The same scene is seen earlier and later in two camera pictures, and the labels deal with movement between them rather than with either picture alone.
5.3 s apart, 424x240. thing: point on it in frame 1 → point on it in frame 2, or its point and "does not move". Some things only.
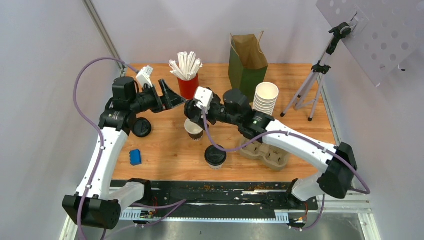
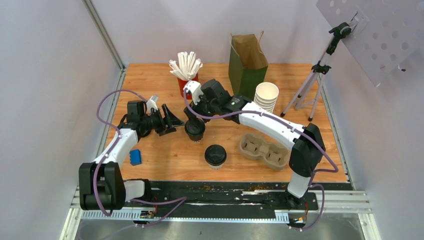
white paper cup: (216, 167) does not move
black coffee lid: (215, 156) does not move
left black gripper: (171, 99) → (171, 119)
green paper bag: (247, 66) does not move
